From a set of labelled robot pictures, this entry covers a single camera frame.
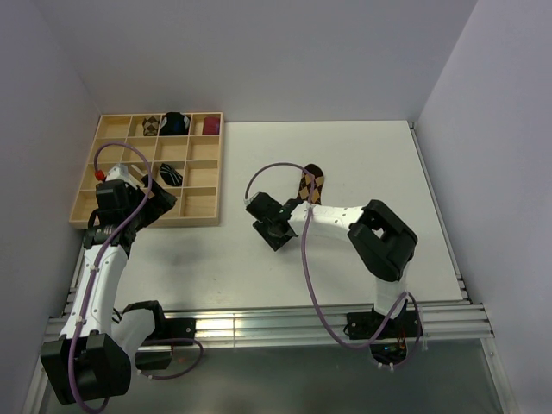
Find tan brown striped sock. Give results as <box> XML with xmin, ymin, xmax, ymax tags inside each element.
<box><xmin>129</xmin><ymin>164</ymin><xmax>148</xmax><ymax>188</ymax></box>

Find brown argyle sock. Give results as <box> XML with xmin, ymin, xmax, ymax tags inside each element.
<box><xmin>297</xmin><ymin>164</ymin><xmax>325</xmax><ymax>205</ymax></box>

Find black white striped sock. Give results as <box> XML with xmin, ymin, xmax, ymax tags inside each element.
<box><xmin>159</xmin><ymin>162</ymin><xmax>185</xmax><ymax>187</ymax></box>

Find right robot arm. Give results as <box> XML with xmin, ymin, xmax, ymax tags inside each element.
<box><xmin>245</xmin><ymin>192</ymin><xmax>418</xmax><ymax>336</ymax></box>

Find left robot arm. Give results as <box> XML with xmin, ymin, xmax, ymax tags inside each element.
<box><xmin>41</xmin><ymin>175</ymin><xmax>177</xmax><ymax>406</ymax></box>

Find wooden compartment tray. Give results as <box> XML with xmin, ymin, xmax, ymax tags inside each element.
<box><xmin>69</xmin><ymin>112</ymin><xmax>224</xmax><ymax>229</ymax></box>

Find rolled argyle sock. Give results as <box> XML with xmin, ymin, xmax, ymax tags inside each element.
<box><xmin>141</xmin><ymin>115</ymin><xmax>160</xmax><ymax>136</ymax></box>

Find rolled black blue sock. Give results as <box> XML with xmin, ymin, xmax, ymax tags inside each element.
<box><xmin>159</xmin><ymin>112</ymin><xmax>191</xmax><ymax>136</ymax></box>

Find rolled red sock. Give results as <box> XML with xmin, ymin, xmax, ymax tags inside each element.
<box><xmin>202</xmin><ymin>116</ymin><xmax>221</xmax><ymax>135</ymax></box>

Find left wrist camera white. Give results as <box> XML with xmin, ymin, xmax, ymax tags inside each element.
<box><xmin>95</xmin><ymin>163</ymin><xmax>143</xmax><ymax>189</ymax></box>

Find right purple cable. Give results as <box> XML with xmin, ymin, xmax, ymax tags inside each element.
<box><xmin>244</xmin><ymin>162</ymin><xmax>423</xmax><ymax>367</ymax></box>

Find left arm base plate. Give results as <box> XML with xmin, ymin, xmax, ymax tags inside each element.
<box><xmin>135</xmin><ymin>317</ymin><xmax>196</xmax><ymax>371</ymax></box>

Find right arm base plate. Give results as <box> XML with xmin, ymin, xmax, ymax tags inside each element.
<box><xmin>344</xmin><ymin>308</ymin><xmax>424</xmax><ymax>363</ymax></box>

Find aluminium rail frame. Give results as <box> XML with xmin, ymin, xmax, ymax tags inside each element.
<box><xmin>25</xmin><ymin>120</ymin><xmax>518</xmax><ymax>414</ymax></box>

